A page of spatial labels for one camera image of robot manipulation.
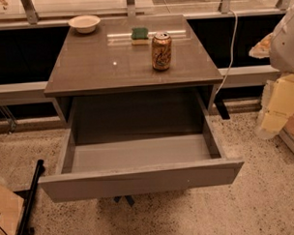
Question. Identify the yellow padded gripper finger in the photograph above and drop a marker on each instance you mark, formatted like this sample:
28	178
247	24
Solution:
262	49

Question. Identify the orange soda can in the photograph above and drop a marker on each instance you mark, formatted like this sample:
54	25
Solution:
161	51

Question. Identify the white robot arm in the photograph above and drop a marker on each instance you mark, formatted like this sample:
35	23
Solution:
278	45

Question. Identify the open grey top drawer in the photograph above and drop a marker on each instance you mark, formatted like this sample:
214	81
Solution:
136	143

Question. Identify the green yellow sponge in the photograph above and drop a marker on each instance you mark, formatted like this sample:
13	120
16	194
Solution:
140	36

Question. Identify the white bowl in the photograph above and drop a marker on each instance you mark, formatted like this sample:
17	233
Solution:
84	24

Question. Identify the metal window railing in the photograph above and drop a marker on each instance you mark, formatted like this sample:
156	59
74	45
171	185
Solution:
31	13

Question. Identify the wooden board at left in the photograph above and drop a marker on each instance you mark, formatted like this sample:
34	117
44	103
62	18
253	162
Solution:
10	211

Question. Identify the black metal bar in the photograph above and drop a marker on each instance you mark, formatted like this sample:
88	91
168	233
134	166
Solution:
29	198

